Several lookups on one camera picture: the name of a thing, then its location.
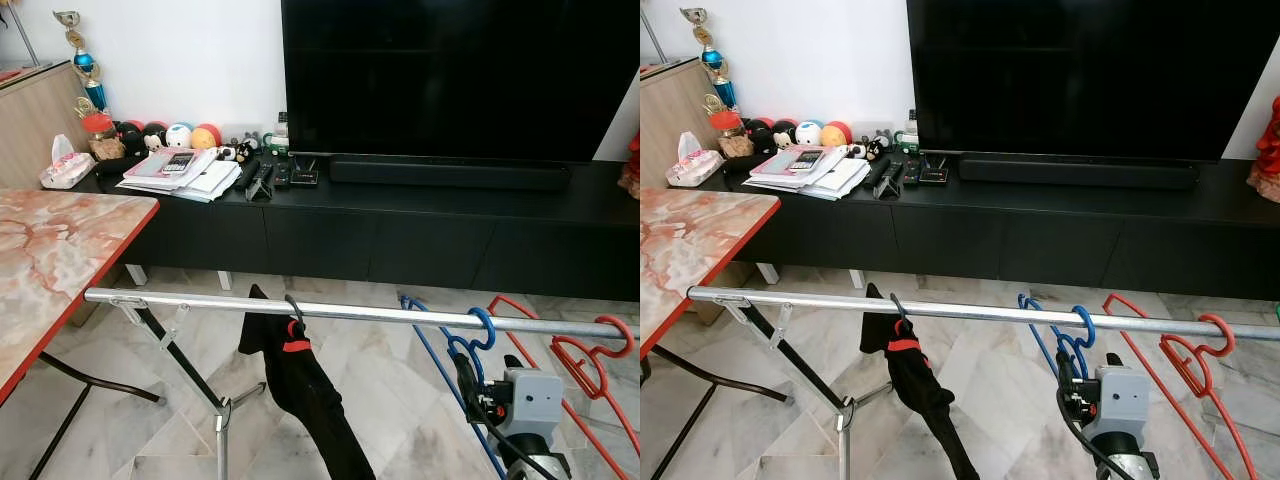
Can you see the blue plastic hanger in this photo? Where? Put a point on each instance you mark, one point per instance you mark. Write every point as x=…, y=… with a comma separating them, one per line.
x=491, y=330
x=1091, y=328

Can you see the tissue pack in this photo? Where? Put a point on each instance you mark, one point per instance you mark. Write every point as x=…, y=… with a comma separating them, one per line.
x=65, y=170
x=693, y=168

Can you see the grey calculator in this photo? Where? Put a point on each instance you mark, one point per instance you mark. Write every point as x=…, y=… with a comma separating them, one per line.
x=806, y=160
x=178, y=162

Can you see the white paper stack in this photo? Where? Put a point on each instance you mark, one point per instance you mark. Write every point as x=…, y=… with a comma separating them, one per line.
x=830, y=183
x=200, y=185

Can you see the black TV cabinet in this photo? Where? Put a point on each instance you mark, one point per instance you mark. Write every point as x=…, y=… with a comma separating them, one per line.
x=1030, y=240
x=400, y=240

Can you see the black phone stand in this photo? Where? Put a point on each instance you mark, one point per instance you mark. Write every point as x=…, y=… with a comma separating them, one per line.
x=888, y=183
x=260, y=185

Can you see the green mug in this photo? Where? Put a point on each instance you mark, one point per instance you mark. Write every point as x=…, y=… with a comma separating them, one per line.
x=277, y=140
x=907, y=138

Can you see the small black box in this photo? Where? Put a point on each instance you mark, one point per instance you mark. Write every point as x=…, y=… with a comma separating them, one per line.
x=932, y=173
x=303, y=175

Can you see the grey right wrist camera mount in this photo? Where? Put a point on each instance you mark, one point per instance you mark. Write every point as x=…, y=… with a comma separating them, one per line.
x=535, y=400
x=1125, y=400

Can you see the red plastic hanger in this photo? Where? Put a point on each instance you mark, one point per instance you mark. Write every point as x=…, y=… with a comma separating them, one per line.
x=1231, y=338
x=630, y=338

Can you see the black hanger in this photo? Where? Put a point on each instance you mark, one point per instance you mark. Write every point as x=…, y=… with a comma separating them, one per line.
x=297, y=305
x=902, y=303

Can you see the black red ball toy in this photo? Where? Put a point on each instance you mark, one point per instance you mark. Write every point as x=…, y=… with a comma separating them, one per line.
x=758, y=133
x=130, y=135

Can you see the white blue ball toy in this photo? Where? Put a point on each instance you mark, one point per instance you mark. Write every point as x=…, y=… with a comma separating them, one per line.
x=807, y=133
x=179, y=135

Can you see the red lidded jar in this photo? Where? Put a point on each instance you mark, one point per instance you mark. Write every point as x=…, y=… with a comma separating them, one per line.
x=103, y=140
x=731, y=138

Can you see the black shirt red collar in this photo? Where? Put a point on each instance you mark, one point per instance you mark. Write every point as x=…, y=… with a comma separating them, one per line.
x=310, y=400
x=925, y=400

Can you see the black white panda toy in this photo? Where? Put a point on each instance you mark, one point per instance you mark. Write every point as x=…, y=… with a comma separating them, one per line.
x=873, y=148
x=243, y=150

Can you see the black television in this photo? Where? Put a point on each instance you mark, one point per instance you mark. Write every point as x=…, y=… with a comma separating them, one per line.
x=1085, y=75
x=460, y=75

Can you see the gold blue trophy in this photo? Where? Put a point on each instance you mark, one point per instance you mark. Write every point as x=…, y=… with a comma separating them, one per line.
x=715, y=68
x=88, y=70

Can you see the black soundbar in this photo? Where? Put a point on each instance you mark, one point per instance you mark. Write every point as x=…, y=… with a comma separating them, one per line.
x=1080, y=171
x=450, y=173

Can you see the marble pattern folding table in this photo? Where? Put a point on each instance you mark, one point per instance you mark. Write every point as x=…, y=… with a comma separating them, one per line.
x=690, y=260
x=60, y=260

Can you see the silver clothes rack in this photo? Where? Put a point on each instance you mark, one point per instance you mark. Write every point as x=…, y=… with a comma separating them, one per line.
x=800, y=300
x=200, y=302

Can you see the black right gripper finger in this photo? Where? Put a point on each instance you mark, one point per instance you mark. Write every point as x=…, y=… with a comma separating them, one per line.
x=1066, y=375
x=467, y=375

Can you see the wooden sideboard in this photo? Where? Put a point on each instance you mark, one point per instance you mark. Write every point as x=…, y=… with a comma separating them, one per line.
x=670, y=130
x=40, y=130

